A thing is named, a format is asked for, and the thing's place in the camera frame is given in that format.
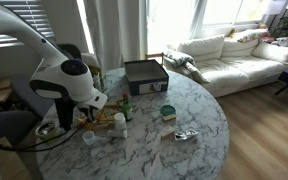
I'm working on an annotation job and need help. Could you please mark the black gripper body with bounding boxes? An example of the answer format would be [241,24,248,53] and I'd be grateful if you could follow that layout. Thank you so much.
[79,103,99,117]

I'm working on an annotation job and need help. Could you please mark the white pill bottle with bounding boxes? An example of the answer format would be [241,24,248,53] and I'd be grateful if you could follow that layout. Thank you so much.
[113,112,128,132]

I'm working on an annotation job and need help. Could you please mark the green bottle red cap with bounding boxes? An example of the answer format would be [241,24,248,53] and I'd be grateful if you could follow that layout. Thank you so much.
[121,91,134,122]

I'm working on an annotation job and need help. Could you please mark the thin wooden block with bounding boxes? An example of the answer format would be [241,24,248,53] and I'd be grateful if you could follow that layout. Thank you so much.
[92,121,116,132]

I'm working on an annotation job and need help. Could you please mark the white measuring scoop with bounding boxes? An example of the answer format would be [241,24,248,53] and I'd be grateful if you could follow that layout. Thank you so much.
[82,130,109,147]

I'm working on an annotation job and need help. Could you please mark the white tube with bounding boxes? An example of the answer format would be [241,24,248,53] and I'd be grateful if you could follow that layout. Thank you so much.
[107,128,129,139]

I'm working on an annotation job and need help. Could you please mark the navy blue cardboard box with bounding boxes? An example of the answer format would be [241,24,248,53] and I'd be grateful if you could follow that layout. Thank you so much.
[123,59,170,97]

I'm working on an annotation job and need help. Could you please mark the green round lid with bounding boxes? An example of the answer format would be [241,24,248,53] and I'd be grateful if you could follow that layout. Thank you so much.
[159,104,177,117]

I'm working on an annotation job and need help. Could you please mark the small flat wooden block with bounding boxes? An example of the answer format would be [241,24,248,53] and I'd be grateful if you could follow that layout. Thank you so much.
[162,113,178,122]

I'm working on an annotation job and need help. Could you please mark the chunky wooden block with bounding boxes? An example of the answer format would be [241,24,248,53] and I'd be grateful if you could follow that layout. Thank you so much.
[159,125,177,141]

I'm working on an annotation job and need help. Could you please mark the grey upholstered chair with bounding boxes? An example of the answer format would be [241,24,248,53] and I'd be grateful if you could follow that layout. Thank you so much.
[0,78,57,148]

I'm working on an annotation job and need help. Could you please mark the white curtain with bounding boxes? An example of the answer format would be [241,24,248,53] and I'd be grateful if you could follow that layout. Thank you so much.
[83,0,149,72]

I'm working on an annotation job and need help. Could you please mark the wooden chair back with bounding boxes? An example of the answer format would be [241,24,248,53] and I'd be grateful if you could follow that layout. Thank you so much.
[144,52,165,67]

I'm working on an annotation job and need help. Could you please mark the silver foil wrapper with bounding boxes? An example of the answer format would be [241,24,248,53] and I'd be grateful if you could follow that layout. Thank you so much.
[174,128,199,142]

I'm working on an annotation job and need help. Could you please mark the grey striped blanket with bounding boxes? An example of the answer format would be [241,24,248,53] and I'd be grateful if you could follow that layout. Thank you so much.
[164,49,210,84]

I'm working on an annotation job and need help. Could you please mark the white window blinds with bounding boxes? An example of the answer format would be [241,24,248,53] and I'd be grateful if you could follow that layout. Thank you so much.
[0,0,57,49]

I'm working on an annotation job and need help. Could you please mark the white sofa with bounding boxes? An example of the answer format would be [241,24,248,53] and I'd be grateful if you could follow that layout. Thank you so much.
[163,29,288,99]

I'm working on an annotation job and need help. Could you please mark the yellow soft toy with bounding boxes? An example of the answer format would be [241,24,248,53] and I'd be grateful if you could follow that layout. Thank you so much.
[226,28,238,38]

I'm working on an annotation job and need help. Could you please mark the colourful patterned pillow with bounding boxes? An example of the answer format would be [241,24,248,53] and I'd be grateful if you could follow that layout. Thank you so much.
[236,28,270,43]

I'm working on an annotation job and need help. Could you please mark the white lamp shade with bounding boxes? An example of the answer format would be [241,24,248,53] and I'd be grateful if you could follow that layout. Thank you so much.
[265,0,287,16]

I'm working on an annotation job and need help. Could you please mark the black plant stand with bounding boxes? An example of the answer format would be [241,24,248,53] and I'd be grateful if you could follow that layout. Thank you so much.
[271,9,288,38]

